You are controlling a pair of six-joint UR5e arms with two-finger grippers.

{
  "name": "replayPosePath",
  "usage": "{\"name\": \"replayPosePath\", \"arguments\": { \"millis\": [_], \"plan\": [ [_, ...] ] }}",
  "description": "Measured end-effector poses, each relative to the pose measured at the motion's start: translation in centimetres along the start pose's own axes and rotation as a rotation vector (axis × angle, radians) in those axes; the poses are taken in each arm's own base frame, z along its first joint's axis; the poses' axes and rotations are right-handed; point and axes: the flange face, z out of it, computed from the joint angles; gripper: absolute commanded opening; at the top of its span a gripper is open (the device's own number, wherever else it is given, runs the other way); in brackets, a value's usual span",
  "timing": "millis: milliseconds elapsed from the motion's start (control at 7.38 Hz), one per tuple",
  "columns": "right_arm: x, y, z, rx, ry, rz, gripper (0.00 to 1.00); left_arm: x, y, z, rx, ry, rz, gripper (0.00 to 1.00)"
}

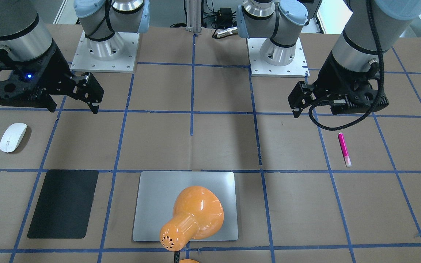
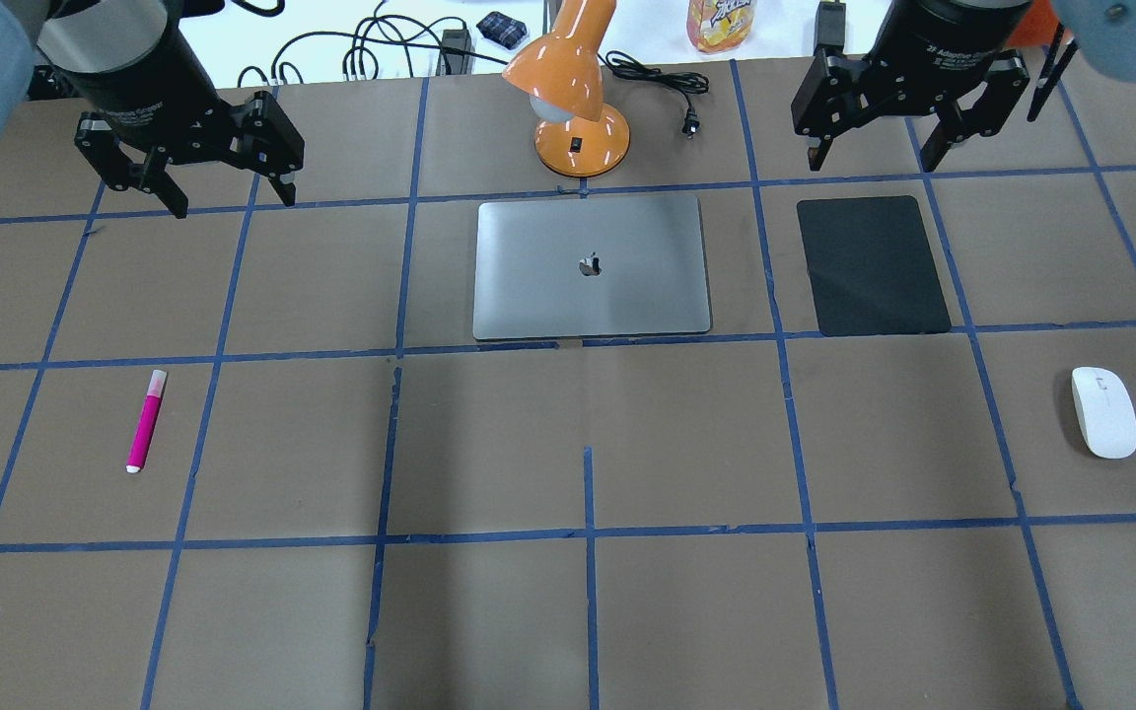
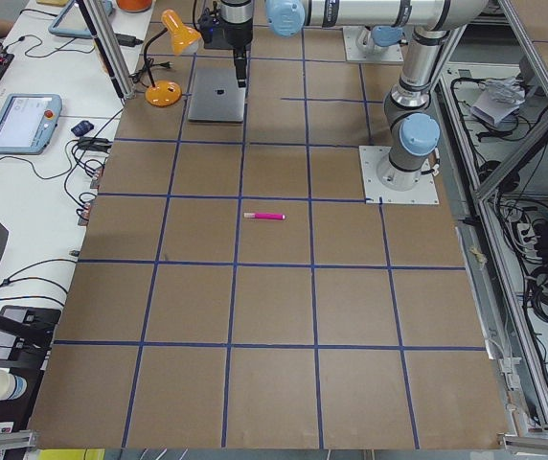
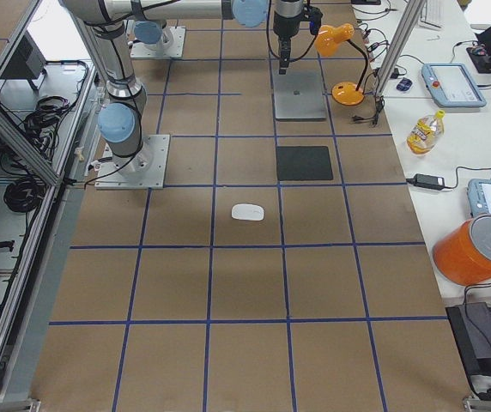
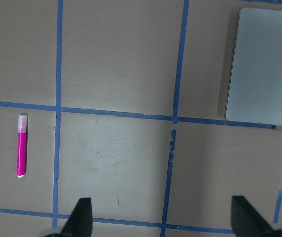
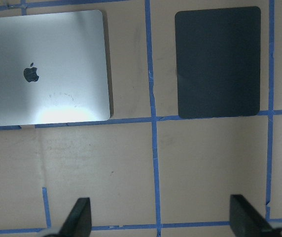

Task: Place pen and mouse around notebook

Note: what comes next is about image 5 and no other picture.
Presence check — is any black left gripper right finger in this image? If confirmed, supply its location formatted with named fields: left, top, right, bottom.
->
left=231, top=196, right=279, bottom=237

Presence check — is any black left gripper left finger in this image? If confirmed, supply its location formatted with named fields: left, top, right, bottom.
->
left=60, top=197, right=93, bottom=237

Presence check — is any pink marker pen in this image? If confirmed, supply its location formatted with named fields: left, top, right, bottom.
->
left=16, top=115, right=27, bottom=178

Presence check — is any silver laptop notebook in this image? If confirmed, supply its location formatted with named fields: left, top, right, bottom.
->
left=225, top=7, right=282, bottom=125

